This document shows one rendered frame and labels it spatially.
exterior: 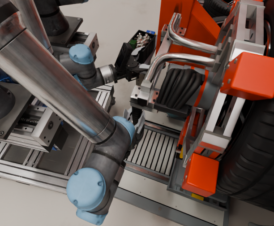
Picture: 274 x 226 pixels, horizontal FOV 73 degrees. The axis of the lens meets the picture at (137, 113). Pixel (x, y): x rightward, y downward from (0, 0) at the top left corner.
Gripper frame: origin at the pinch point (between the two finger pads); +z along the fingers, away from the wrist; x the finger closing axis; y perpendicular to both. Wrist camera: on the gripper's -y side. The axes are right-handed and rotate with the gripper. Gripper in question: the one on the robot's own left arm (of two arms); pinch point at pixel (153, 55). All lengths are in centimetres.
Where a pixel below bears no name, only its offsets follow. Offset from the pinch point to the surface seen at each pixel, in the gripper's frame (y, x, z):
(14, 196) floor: 83, 3, -102
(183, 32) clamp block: -12.0, 5.4, 9.1
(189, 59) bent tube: -17.6, 23.5, -1.9
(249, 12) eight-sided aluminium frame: -27.6, 23.2, 14.8
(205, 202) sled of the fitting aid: 66, 61, 9
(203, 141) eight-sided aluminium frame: -13.2, 46.0, -11.2
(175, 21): -18.1, 5.8, 3.9
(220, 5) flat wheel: 33, -66, 104
